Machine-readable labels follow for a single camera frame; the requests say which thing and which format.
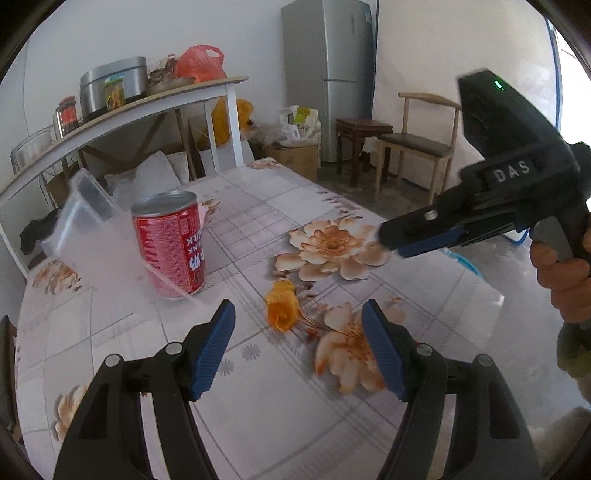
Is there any brown cardboard box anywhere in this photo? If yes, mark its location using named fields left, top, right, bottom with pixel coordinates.
left=264, top=144, right=320, bottom=181

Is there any orange plastic bag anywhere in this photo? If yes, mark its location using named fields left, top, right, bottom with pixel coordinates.
left=174, top=45, right=228, bottom=84

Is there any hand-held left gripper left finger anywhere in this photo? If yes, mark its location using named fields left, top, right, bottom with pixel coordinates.
left=53, top=299, right=236, bottom=480

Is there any red tin can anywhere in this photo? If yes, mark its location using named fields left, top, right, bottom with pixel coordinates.
left=131, top=191, right=206, bottom=300

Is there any floral tablecloth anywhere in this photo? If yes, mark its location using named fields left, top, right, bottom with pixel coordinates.
left=14, top=157, right=490, bottom=480

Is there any clear plastic wrapper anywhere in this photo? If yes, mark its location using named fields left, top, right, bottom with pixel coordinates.
left=392, top=249, right=505, bottom=333

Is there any orange peel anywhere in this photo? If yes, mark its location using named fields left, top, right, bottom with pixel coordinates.
left=265, top=281, right=301, bottom=333

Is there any black plastic bag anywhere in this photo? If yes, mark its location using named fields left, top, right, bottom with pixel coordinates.
left=19, top=210, right=63, bottom=252

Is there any yellow plush toy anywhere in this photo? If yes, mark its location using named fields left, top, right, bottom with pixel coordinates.
left=211, top=96, right=254, bottom=141

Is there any wooden chair with dark seat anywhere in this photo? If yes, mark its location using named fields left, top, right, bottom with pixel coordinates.
left=375, top=91, right=462, bottom=204

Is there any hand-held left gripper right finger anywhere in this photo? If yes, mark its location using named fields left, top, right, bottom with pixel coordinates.
left=361, top=299, right=541, bottom=480

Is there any white sack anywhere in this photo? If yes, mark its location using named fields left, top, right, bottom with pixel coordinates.
left=104, top=150, right=190, bottom=195

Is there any dark sauce jar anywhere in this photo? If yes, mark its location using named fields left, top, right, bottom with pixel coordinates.
left=55, top=95, right=79, bottom=137

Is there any white side table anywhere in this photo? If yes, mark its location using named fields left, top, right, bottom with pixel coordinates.
left=0, top=76, right=250, bottom=278

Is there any dark wooden stool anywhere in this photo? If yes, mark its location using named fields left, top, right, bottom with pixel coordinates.
left=335, top=117, right=393, bottom=185

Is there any person's right hand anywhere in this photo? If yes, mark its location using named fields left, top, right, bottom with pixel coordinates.
left=529, top=241, right=591, bottom=330

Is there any clear plastic container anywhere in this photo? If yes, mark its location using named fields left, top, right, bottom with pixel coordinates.
left=41, top=168, right=197, bottom=301

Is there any metal dish with food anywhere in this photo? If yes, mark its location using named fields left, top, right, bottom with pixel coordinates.
left=147, top=54, right=197, bottom=96

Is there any grey refrigerator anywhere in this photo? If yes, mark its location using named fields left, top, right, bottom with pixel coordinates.
left=281, top=0, right=376, bottom=163

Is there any silver rice cooker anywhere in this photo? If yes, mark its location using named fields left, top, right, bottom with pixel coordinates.
left=79, top=56, right=149, bottom=116

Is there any white plastic bag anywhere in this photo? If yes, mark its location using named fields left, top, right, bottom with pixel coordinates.
left=277, top=105, right=321, bottom=141

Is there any glass bowl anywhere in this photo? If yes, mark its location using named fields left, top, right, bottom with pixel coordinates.
left=10, top=126, right=56, bottom=174

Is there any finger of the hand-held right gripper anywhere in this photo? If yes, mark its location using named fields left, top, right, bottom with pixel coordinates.
left=397, top=226, right=468, bottom=259
left=378, top=203, right=459, bottom=253

